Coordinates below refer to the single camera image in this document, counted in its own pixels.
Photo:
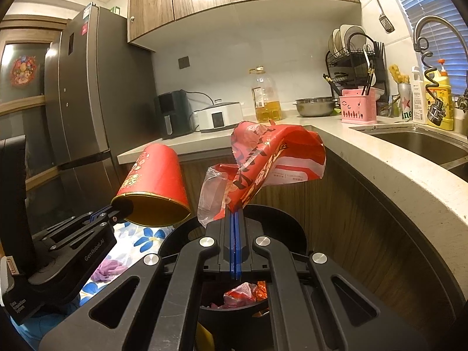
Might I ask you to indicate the grey refrigerator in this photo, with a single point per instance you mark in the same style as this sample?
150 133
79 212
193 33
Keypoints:
95 98

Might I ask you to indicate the dark wall socket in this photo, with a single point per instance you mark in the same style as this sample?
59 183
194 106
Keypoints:
184 62

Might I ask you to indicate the black air fryer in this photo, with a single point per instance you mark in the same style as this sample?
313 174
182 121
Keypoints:
172 113

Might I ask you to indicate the steel sink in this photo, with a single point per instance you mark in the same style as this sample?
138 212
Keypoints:
420 146

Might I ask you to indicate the white spoon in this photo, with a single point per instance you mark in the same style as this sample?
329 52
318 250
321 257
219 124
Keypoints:
368 58

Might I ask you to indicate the red paper cup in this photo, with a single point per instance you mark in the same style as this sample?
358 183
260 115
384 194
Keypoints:
157 175

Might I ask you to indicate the black trash bin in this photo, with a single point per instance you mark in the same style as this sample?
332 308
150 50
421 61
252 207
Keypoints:
278 223

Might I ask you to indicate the wooden glass door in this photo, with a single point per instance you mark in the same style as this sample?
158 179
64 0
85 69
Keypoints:
22 101

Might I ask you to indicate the steel bowl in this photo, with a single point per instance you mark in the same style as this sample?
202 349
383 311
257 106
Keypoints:
314 108

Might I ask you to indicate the purple plastic bag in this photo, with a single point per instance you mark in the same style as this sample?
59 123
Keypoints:
108 268

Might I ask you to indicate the pink utensil holder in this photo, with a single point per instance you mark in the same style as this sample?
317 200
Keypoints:
358 109

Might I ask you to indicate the green beer can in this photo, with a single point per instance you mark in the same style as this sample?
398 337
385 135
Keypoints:
405 104

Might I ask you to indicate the steel kitchen faucet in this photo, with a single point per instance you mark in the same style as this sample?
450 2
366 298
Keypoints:
433 20

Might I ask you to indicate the small white plate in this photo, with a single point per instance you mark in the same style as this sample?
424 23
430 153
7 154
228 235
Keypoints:
334 42

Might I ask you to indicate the black dish rack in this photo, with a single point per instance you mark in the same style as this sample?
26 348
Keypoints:
380 65

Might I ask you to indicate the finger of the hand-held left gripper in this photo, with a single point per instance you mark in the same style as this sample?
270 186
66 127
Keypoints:
73 225
87 236

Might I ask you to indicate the orange foil wrapper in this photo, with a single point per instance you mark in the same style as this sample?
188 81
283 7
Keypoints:
261 287

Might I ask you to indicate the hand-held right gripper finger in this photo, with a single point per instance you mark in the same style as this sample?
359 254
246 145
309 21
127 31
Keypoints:
238 241
232 241

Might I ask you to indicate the red door decoration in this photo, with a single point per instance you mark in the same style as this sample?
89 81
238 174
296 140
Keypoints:
23 71

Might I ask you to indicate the red and white plastic bag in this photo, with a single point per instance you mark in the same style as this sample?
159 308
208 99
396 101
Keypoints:
285 153

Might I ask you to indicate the hanging slotted spatula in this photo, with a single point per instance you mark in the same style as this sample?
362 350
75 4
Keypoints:
387 22

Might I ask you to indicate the wooden lower cabinet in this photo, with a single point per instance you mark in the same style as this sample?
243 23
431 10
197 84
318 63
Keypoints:
347 208

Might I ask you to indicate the white slow cooker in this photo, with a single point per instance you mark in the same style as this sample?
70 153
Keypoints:
219 117

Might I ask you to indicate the yellow dish soap bottle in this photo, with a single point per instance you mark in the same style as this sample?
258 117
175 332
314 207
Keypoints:
444 95

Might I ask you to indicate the cooking oil bottle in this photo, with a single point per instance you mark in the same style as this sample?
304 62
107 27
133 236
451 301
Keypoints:
266 106

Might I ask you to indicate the white detergent bottle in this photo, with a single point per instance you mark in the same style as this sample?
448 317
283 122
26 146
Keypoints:
418 98

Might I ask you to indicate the small glass jar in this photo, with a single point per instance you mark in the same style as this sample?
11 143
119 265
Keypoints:
387 109

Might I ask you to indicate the large white plate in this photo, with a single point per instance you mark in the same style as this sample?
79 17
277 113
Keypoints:
353 34

